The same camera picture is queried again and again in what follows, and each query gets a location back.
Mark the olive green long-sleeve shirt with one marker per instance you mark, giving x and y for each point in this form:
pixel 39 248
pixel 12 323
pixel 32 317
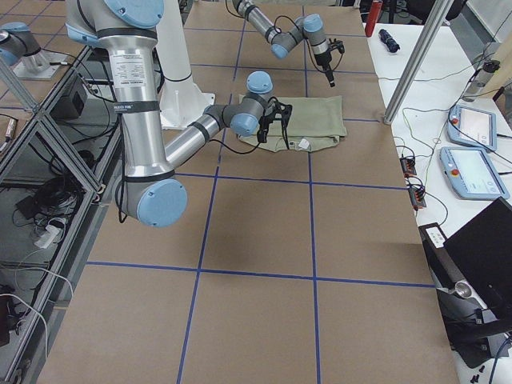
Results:
pixel 318 120

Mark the orange connector board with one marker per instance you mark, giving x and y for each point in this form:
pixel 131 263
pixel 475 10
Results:
pixel 417 196
pixel 408 166

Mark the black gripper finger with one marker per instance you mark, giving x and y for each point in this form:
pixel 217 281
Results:
pixel 262 138
pixel 330 79

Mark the white paper hang tag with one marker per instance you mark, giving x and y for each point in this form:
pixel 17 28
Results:
pixel 304 145

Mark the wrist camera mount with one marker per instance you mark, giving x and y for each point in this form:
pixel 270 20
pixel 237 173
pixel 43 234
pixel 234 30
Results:
pixel 336 45
pixel 284 112

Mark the dark blue rolled cloth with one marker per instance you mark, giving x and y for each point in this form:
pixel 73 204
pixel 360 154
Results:
pixel 388 41

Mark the white power strip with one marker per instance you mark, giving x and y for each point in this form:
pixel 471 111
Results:
pixel 52 233

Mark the clear water bottle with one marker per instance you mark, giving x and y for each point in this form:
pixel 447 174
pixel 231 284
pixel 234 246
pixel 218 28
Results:
pixel 480 78

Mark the black monitor laptop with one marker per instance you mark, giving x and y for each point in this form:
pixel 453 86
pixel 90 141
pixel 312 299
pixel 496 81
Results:
pixel 474 263

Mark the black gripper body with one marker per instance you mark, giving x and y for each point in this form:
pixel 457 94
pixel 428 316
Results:
pixel 322 59
pixel 264 124

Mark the lower teach pendant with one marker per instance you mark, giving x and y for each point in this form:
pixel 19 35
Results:
pixel 471 174

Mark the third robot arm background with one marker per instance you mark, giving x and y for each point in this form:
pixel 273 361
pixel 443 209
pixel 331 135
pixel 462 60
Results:
pixel 21 50

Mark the upper teach pendant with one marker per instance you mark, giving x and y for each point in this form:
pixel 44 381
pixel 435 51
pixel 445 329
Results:
pixel 472 127

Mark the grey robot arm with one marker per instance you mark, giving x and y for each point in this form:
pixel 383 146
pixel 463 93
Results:
pixel 308 28
pixel 129 31

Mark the black camera stand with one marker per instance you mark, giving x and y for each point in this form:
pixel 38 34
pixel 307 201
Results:
pixel 476 333

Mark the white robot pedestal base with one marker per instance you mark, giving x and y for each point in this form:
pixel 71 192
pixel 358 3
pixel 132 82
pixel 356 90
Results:
pixel 181 101

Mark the black power box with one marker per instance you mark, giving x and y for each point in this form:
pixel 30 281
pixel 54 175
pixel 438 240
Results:
pixel 71 104

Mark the red cylinder bottle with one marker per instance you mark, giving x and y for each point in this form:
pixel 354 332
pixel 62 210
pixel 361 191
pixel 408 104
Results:
pixel 373 17

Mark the aluminium frame rail structure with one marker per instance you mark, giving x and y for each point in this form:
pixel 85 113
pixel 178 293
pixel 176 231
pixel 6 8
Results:
pixel 50 168

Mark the orange connector board upper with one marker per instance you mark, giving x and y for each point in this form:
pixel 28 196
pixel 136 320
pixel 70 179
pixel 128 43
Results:
pixel 408 166

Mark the orange connector board lower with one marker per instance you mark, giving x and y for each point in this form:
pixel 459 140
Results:
pixel 417 196

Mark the aluminium frame post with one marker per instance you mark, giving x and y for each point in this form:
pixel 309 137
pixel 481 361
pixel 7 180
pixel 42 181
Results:
pixel 429 32

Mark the teach pendant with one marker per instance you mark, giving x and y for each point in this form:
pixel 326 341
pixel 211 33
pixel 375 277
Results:
pixel 471 174
pixel 472 127

